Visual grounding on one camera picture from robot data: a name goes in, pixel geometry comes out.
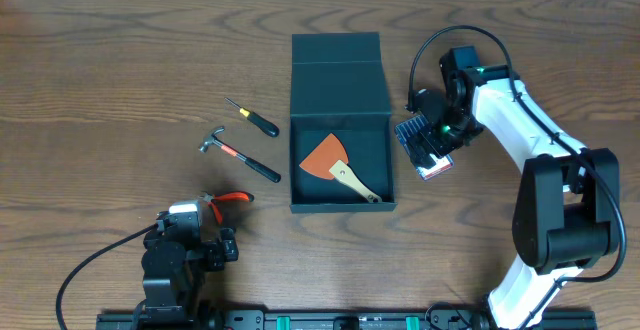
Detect black open gift box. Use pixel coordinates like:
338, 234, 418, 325
289, 33, 397, 214

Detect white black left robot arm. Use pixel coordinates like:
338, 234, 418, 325
131, 212, 239, 330

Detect red handled pliers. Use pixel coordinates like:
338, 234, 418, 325
201, 191, 254, 225

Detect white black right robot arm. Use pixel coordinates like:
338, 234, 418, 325
406, 46, 626, 329

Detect small claw hammer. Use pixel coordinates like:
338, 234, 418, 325
199, 126, 281, 183

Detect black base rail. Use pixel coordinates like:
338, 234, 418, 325
95, 307, 599, 330

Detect black yellow screwdriver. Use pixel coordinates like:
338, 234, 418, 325
225, 97, 280, 138

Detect blue precision screwdriver set case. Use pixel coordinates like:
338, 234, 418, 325
394, 115, 454, 181

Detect orange scraper wooden handle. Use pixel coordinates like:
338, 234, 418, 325
299, 133, 382, 203

